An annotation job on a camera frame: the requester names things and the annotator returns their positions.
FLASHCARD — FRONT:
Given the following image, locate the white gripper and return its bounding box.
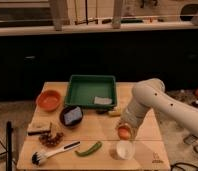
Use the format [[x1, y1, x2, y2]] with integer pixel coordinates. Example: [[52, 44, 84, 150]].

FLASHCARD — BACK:
[[115, 106, 146, 140]]

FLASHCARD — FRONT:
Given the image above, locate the orange apple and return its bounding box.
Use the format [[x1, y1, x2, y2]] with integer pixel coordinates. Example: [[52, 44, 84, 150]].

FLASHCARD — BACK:
[[119, 126, 131, 140]]

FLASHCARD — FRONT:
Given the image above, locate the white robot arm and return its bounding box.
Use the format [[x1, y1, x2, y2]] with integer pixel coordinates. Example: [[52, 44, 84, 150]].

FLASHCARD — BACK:
[[116, 78, 198, 140]]

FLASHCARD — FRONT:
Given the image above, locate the white paper cup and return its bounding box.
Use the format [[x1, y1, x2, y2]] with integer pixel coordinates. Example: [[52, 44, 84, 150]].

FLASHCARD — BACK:
[[115, 140, 135, 160]]

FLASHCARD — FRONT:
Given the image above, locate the green chili pepper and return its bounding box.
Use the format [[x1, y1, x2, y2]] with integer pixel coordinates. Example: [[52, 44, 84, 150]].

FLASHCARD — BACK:
[[75, 141, 102, 157]]

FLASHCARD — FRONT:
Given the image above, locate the blue grey sponge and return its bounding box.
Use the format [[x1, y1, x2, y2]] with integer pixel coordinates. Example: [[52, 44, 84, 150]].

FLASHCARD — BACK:
[[64, 107, 82, 126]]

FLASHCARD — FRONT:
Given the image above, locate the green plastic tray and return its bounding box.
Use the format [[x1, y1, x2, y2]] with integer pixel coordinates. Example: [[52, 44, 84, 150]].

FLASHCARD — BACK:
[[64, 75, 117, 109]]

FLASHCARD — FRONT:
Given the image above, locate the dark bowl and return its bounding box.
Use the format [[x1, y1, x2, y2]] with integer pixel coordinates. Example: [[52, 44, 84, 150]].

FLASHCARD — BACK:
[[59, 106, 82, 127]]

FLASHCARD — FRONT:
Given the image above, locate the orange bowl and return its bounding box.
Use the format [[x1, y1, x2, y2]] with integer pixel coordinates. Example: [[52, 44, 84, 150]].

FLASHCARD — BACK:
[[36, 90, 61, 112]]

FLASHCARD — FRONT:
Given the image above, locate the white dish brush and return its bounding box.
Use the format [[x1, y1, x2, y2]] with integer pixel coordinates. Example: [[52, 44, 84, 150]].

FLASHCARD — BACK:
[[31, 141, 80, 166]]

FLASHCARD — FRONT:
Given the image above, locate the wooden block with black handle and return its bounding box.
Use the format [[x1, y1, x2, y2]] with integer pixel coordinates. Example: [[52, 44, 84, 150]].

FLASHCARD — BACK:
[[27, 122, 52, 135]]

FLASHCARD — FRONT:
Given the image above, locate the black chair frame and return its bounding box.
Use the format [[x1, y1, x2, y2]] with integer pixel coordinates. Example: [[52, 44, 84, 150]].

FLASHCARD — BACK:
[[0, 121, 13, 171]]

